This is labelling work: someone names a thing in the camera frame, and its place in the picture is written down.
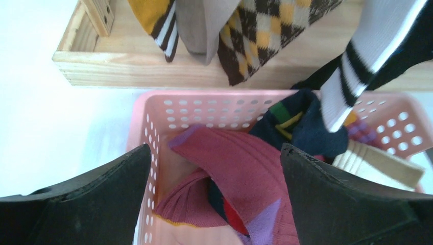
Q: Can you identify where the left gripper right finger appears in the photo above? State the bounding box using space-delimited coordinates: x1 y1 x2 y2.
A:
280 143 432 244

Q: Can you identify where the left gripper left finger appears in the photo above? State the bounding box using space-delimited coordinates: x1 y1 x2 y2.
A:
1 144 151 244

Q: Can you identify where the maroon purple striped sock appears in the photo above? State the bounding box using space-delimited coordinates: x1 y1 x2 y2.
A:
344 111 382 149

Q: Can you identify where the maroon yellow sock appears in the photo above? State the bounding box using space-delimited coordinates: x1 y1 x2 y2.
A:
155 125 299 244

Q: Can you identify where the navy green sock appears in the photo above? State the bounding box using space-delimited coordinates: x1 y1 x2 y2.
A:
249 89 349 158

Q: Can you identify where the pink perforated plastic basket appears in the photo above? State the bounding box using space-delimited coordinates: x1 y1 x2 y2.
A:
127 90 432 244

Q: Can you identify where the brown white striped sock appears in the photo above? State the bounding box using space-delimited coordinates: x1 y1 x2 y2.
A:
332 140 425 191

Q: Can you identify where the white black striped sock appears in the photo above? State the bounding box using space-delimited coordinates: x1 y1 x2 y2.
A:
320 1 428 132

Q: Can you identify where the brown argyle sock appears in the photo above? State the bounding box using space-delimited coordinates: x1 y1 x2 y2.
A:
218 0 341 86

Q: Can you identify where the mustard yellow sock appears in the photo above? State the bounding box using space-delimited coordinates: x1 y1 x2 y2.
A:
128 0 179 63

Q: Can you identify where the tan sock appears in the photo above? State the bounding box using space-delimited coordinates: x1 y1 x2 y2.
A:
175 0 239 65

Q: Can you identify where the wooden hanger rack frame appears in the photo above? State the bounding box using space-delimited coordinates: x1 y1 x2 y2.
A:
52 1 362 89

